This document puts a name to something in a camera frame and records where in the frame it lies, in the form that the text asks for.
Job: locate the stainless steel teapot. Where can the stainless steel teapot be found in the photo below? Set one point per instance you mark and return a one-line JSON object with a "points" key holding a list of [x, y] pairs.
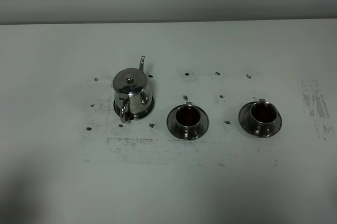
{"points": [[132, 82]]}

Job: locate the left stainless steel teacup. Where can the left stainless steel teacup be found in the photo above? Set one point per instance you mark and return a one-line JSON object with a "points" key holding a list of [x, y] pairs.
{"points": [[187, 118]]}

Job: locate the stainless steel teacup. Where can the stainless steel teacup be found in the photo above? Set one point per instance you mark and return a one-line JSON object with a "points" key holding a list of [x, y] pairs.
{"points": [[263, 114], [187, 118]]}

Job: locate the steel teapot saucer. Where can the steel teapot saucer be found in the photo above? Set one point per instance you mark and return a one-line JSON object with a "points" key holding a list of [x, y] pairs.
{"points": [[134, 108]]}

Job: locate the right stainless steel teacup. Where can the right stainless steel teacup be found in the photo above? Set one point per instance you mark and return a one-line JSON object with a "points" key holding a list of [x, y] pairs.
{"points": [[263, 114]]}

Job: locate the left steel cup saucer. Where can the left steel cup saucer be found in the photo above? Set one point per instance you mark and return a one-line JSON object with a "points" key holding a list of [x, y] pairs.
{"points": [[187, 136]]}

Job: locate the steel cup saucer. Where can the steel cup saucer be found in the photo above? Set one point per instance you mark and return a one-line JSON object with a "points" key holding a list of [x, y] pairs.
{"points": [[244, 120], [187, 136]]}

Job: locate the right steel cup saucer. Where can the right steel cup saucer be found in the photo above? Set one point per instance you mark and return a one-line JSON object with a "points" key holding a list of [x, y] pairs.
{"points": [[244, 120]]}

